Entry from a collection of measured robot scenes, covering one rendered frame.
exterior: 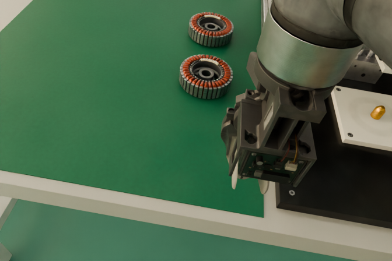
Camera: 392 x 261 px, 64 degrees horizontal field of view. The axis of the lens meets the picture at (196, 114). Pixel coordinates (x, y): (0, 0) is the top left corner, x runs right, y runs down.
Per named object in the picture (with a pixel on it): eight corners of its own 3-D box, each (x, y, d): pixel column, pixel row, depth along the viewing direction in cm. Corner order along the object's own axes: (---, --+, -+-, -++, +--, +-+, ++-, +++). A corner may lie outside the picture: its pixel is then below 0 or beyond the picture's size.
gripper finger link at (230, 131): (214, 153, 39) (228, 106, 33) (215, 144, 40) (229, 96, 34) (251, 159, 40) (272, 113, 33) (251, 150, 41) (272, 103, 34)
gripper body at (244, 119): (224, 179, 32) (254, 97, 23) (227, 117, 38) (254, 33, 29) (296, 191, 32) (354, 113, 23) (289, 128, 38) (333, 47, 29)
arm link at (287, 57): (267, -13, 26) (363, 4, 26) (253, 34, 29) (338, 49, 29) (271, 38, 21) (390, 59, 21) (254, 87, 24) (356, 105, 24)
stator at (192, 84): (225, 106, 63) (228, 92, 61) (172, 92, 64) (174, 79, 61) (233, 72, 71) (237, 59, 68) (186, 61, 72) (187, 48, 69)
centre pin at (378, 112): (381, 120, 61) (389, 111, 59) (371, 119, 61) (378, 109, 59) (378, 113, 63) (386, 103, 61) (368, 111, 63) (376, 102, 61)
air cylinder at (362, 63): (375, 84, 71) (389, 65, 67) (342, 78, 71) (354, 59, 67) (370, 70, 74) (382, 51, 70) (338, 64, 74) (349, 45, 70)
